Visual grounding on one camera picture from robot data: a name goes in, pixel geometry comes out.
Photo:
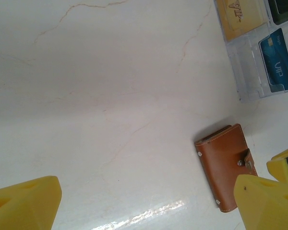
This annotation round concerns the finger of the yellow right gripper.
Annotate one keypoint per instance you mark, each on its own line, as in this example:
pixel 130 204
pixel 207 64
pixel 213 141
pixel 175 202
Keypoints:
pixel 278 170

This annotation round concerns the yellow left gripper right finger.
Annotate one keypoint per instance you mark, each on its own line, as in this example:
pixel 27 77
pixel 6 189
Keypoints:
pixel 266 206

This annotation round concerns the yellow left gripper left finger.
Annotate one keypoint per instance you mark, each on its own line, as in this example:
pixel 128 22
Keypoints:
pixel 21 208

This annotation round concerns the brown leather card holder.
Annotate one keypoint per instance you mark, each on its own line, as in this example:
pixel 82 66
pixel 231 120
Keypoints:
pixel 220 167

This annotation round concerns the clear acrylic card stand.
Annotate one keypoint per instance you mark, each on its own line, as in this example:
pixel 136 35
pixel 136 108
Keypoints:
pixel 244 72

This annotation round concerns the blue credit card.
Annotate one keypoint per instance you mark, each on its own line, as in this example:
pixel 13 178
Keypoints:
pixel 278 62

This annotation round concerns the gold credit card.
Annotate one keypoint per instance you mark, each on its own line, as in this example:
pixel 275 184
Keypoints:
pixel 242 21

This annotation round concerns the dark teal credit card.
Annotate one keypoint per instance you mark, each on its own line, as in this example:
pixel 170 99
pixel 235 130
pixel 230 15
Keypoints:
pixel 283 10

